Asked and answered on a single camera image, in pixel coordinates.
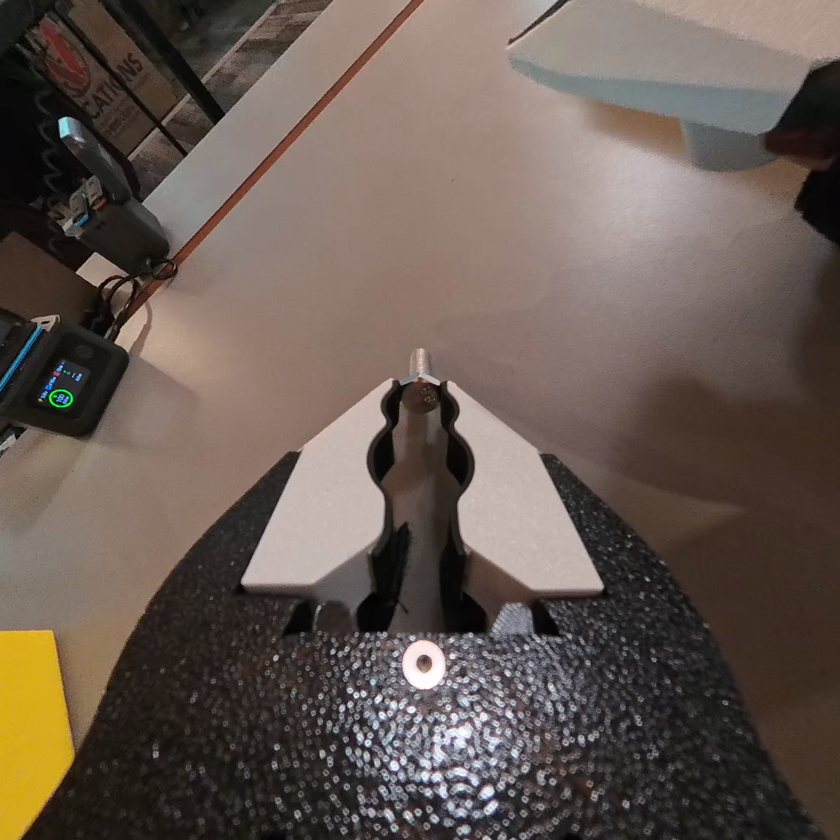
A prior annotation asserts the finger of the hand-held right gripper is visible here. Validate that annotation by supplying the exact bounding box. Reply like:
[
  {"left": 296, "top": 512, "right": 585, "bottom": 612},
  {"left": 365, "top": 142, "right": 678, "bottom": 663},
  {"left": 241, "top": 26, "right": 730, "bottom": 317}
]
[{"left": 507, "top": 0, "right": 840, "bottom": 173}]

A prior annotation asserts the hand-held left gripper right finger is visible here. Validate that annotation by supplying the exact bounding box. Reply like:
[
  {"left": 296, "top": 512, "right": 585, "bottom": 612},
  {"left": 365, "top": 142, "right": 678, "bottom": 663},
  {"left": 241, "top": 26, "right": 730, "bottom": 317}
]
[{"left": 438, "top": 379, "right": 605, "bottom": 632}]

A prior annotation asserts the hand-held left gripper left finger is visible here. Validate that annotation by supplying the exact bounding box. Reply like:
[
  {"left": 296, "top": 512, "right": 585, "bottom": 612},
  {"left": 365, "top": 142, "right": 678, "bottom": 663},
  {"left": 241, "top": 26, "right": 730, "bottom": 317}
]
[{"left": 241, "top": 379, "right": 411, "bottom": 632}]

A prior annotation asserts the silver hex bolt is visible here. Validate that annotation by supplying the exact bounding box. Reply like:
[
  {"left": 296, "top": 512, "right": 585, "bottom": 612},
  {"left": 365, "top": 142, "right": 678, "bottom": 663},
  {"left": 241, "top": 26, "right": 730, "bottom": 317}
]
[{"left": 406, "top": 348, "right": 439, "bottom": 416}]

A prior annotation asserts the black power bank with display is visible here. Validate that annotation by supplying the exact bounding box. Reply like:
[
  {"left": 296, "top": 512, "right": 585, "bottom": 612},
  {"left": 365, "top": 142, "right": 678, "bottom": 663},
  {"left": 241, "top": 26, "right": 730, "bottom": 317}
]
[{"left": 0, "top": 307, "right": 130, "bottom": 438}]

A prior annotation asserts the yellow plastic bin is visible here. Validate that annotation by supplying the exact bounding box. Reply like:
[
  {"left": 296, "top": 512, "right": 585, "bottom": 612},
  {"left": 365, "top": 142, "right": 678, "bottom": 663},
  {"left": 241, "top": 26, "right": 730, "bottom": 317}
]
[{"left": 0, "top": 630, "right": 75, "bottom": 840}]

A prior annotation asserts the grey charger device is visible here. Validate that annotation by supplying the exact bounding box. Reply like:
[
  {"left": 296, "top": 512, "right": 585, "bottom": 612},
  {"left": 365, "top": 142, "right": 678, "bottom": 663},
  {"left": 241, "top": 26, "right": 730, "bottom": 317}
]
[{"left": 56, "top": 116, "right": 172, "bottom": 274}]

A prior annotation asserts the printed cardboard box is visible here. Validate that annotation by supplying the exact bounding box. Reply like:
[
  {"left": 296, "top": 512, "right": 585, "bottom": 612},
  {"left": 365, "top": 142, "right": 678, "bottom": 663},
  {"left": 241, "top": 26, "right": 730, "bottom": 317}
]
[{"left": 29, "top": 0, "right": 186, "bottom": 158}]

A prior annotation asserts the black cable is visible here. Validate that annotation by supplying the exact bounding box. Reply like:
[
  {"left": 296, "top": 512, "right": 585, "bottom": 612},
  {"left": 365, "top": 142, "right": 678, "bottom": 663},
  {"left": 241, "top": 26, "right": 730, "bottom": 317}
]
[{"left": 88, "top": 258, "right": 179, "bottom": 343}]

